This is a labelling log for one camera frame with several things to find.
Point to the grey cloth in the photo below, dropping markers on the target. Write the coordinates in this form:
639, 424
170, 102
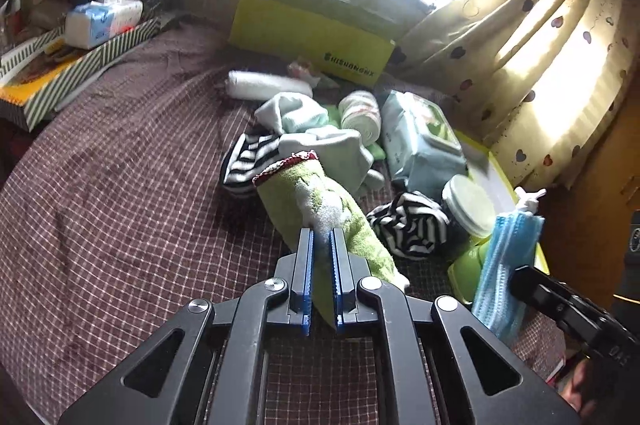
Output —
342, 156

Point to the small pink wrapped packet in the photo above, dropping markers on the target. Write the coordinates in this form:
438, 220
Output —
305, 71

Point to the white rolled cloth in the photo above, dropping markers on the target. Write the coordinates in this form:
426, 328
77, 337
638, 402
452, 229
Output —
253, 86

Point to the pink white rolled towel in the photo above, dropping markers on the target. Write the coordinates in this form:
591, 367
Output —
359, 111

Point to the round white lidded container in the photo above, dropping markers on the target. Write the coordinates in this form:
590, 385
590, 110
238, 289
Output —
470, 207

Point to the green towel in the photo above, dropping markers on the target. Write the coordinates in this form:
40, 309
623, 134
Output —
297, 193

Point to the checkered maroon bedspread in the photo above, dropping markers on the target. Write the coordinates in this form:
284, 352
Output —
115, 216

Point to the heart pattern curtain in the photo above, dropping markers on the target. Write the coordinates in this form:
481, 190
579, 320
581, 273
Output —
537, 81

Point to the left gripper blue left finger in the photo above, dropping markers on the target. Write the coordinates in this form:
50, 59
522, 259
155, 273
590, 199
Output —
301, 283

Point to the person's right hand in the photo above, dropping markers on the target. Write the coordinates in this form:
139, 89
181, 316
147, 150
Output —
580, 389

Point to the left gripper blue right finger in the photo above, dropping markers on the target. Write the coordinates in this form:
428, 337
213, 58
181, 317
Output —
343, 285

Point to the shallow yellow-green box tray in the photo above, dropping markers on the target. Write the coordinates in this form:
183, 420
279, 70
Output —
483, 168

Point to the upright yellow-green box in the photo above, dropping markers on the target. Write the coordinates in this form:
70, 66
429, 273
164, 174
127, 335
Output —
337, 37

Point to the tissue pack blue white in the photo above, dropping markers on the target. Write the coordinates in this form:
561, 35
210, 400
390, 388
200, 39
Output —
95, 22

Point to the wooden wardrobe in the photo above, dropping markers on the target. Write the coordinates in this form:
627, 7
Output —
587, 226

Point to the striped green white tray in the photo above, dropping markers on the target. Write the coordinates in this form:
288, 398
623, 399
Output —
39, 74

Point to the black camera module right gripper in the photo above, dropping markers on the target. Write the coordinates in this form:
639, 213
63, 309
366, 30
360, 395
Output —
626, 304

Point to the wet wipes pack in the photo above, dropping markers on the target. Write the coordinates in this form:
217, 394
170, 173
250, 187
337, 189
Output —
422, 151

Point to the black white striped sock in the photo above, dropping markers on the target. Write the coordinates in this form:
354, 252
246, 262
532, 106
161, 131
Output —
411, 226

